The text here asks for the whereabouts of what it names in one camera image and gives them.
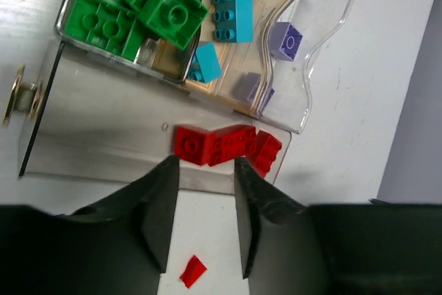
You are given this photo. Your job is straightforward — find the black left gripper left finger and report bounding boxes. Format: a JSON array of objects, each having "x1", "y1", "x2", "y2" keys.
[{"x1": 1, "y1": 156, "x2": 180, "y2": 294}]

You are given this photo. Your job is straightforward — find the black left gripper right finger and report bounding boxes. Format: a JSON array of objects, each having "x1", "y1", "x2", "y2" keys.
[{"x1": 234, "y1": 158, "x2": 441, "y2": 294}]

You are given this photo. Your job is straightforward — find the small red slope lego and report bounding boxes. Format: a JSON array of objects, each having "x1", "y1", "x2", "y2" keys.
[{"x1": 180, "y1": 255, "x2": 207, "y2": 289}]

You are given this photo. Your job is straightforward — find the red lego brick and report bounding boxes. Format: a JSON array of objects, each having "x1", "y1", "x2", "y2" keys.
[{"x1": 208, "y1": 124, "x2": 257, "y2": 166}]

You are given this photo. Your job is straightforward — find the lilac lego front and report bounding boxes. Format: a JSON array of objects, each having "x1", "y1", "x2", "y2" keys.
[{"x1": 232, "y1": 72, "x2": 261, "y2": 106}]

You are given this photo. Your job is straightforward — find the lilac lego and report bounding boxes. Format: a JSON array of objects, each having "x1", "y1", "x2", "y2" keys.
[
  {"x1": 232, "y1": 72, "x2": 261, "y2": 106},
  {"x1": 269, "y1": 21, "x2": 303, "y2": 61}
]

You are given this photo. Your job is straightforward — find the small cyan lego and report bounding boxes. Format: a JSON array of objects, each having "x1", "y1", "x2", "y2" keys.
[{"x1": 187, "y1": 41, "x2": 222, "y2": 84}]

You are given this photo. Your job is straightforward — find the lilac lego back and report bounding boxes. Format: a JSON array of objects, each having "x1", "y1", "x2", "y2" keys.
[{"x1": 269, "y1": 21, "x2": 303, "y2": 61}]

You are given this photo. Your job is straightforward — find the large cyan lego brick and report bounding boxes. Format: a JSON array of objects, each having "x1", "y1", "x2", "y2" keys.
[{"x1": 212, "y1": 0, "x2": 253, "y2": 43}]

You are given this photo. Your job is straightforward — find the small red lego block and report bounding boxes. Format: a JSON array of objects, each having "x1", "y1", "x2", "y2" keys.
[{"x1": 172, "y1": 125, "x2": 211, "y2": 166}]

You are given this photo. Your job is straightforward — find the long clear front bin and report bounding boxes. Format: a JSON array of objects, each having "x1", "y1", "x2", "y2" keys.
[{"x1": 9, "y1": 39, "x2": 292, "y2": 184}]

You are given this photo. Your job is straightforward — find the smoky grey plastic bin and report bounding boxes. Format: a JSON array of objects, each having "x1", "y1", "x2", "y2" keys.
[{"x1": 55, "y1": 0, "x2": 206, "y2": 85}]

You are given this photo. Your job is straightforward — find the amber plastic bin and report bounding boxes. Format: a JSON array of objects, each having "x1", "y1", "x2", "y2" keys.
[{"x1": 151, "y1": 0, "x2": 320, "y2": 116}]

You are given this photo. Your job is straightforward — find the clear plastic bin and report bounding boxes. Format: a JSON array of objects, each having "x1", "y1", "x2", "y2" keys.
[{"x1": 258, "y1": 0, "x2": 354, "y2": 134}]

